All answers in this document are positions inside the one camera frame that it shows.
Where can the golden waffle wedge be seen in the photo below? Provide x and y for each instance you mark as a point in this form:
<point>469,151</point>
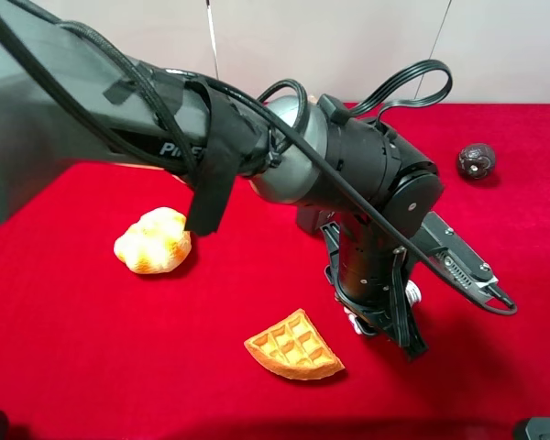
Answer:
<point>294,350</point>

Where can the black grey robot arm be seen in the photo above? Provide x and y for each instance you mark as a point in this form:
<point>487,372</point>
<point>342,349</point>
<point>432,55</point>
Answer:
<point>67,95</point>

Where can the small pink labelled bottle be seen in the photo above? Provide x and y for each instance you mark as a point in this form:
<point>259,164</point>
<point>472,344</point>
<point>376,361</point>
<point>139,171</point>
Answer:
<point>413,294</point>

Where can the black pump dispenser bottle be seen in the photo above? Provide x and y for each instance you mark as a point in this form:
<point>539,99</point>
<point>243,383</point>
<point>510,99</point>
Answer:
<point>309,219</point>

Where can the orange white bread bun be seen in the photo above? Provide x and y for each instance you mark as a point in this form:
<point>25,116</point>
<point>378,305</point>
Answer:
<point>157,243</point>

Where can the red velvet table cloth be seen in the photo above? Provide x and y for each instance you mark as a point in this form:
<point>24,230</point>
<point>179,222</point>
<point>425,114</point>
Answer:
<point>89,350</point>

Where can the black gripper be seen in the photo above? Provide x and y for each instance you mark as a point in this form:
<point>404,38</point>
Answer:
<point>388,312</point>

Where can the dark brown avocado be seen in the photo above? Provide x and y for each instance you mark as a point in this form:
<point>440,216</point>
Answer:
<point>476,161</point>

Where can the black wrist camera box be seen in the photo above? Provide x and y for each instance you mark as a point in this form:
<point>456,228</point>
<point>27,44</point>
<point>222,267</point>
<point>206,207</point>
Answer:
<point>455,258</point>

